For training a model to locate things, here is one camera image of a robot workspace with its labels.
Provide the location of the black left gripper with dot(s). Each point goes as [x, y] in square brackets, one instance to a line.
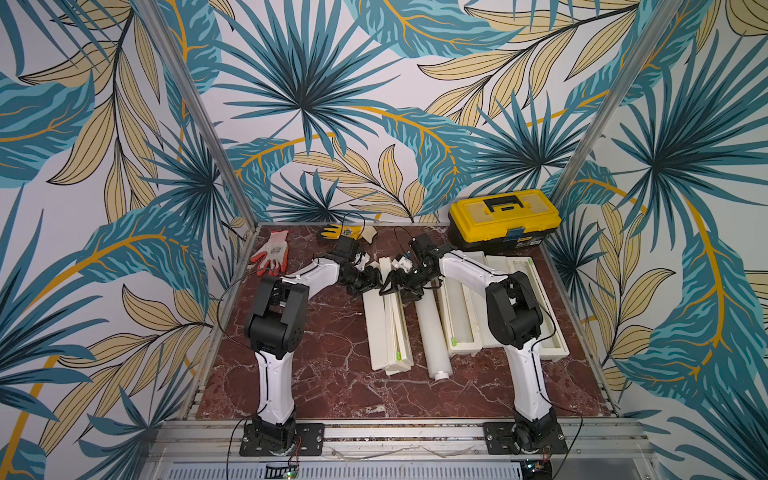
[373, 280]

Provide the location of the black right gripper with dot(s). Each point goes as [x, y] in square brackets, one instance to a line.
[405, 282]

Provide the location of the white wrap dispenser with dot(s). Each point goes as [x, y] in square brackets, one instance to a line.
[461, 337]
[388, 340]

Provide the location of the white dispenser base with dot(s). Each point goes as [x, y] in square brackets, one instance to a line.
[554, 348]

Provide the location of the plastic wrap roll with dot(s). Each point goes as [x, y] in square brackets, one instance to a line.
[433, 340]

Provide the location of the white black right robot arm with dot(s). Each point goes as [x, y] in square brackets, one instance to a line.
[514, 318]

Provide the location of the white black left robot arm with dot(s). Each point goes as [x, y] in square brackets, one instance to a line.
[278, 318]

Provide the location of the yellow black work glove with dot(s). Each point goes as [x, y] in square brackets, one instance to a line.
[332, 232]

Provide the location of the red white work glove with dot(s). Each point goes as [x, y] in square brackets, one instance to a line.
[272, 257]

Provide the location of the yellow black toolbox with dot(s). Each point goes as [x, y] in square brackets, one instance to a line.
[502, 222]

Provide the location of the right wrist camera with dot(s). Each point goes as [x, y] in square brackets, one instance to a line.
[402, 264]

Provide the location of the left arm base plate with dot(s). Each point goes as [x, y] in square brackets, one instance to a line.
[265, 439]

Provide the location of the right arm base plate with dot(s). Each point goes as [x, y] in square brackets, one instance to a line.
[509, 438]

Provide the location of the aluminium front rail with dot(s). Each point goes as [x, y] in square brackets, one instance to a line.
[420, 439]

